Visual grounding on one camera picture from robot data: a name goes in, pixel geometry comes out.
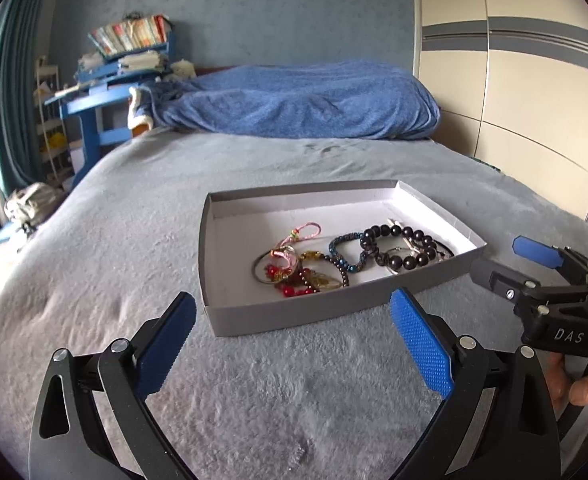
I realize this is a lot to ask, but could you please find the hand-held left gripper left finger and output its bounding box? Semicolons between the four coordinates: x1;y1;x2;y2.
28;291;198;480

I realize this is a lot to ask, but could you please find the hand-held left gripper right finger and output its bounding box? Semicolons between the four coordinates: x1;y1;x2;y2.
390;287;563;480

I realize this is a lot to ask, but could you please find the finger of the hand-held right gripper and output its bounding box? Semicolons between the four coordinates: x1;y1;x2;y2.
470;258;588;309
512;236;588;287

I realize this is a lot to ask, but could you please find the black cord silver ring bracelet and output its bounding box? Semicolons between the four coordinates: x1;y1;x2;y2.
385;217;455;276

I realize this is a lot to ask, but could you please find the dark bead bracelet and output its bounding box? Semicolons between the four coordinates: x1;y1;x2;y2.
359;223;440;270

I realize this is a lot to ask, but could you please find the grey cardboard box tray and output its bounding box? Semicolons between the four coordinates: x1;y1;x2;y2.
198;179;489;339

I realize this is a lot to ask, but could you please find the multicolour bead bracelet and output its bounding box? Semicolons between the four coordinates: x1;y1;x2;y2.
322;232;378;290

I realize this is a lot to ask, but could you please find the pink cord metal bangle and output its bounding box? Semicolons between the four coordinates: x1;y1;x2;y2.
251;222;323;287

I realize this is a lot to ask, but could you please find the red bead gold jewelry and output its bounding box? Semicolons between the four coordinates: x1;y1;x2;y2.
266;261;346;302

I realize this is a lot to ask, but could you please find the grey bed blanket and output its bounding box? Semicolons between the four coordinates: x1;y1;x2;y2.
0;132;588;480

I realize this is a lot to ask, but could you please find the cream wardrobe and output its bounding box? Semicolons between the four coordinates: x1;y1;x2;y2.
411;0;588;222

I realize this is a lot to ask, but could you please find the grey bag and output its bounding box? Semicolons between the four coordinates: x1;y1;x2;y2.
4;182;58;237

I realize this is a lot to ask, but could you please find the white cloth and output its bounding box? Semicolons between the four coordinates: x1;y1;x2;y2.
128;85;151;132

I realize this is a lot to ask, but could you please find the white shelf rack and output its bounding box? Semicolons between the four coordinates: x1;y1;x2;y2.
34;57;76;187

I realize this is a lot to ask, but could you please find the blue wooden desk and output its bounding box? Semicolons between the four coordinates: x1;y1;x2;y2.
44;35;180;182

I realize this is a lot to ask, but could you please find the blue pillow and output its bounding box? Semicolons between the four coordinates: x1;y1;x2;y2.
136;60;443;141

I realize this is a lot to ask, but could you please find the teal curtain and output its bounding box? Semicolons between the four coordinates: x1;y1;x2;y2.
0;0;56;227

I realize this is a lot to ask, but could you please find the stack of papers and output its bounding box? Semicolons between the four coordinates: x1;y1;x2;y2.
76;50;171;82

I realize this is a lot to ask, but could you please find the row of books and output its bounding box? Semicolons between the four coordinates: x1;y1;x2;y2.
88;13;173;59

